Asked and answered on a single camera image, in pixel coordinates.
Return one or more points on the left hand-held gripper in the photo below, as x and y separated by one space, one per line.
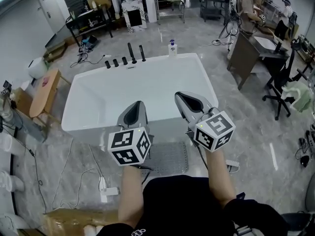
128 146

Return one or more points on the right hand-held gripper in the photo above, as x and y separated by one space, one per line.
214 131

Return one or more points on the grey perforated bath mat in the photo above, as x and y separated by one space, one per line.
169 156

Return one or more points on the person's right forearm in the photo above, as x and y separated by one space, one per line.
219 178

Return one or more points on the person's left forearm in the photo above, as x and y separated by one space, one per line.
130 195

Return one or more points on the white bathtub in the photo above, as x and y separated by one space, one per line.
110 90

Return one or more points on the black bathtub knob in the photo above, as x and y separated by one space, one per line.
116 63
107 65
124 61

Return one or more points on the white pump soap bottle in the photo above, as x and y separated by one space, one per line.
172 50

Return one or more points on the black hand shower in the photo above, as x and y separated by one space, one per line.
142 54

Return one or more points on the black bathtub faucet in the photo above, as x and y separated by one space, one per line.
132 53

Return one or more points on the white power strip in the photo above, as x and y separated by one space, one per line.
109 190
232 165

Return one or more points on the brown wooden vanity cabinet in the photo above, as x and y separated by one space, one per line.
246 55

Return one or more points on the low wooden table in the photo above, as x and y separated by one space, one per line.
46 92

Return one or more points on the black office chair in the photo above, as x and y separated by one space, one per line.
283 80

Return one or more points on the white sink basin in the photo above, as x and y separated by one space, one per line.
264 42

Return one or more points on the person's black shirt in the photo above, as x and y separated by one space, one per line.
182 205

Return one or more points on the white marble cabinet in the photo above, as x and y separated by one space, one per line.
134 16

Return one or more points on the black basin faucet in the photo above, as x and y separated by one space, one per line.
278 47

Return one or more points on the pale green cloth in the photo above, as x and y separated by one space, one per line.
297 97

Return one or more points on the black shelf table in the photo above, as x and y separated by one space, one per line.
88 21

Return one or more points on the white round bin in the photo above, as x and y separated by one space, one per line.
38 67

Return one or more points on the open cardboard box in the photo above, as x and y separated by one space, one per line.
22 102

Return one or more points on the large taped cardboard box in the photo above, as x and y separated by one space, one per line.
73 222

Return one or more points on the white bucket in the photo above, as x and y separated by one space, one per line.
11 181
7 145

